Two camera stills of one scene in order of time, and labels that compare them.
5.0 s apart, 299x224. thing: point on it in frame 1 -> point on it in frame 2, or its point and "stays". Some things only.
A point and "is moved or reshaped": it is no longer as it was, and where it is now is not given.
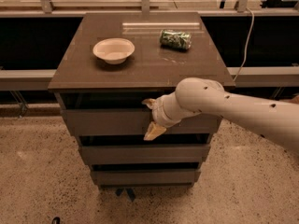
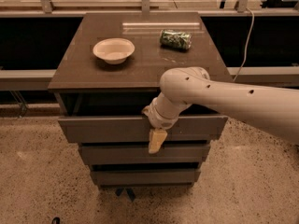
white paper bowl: x=114 y=50 stays
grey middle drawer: x=145 y=154 stays
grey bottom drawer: x=121 y=177 stays
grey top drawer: x=132 y=122 is moved or reshaped
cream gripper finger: x=150 y=103 -> x=147 y=111
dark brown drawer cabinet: x=106 y=64 stays
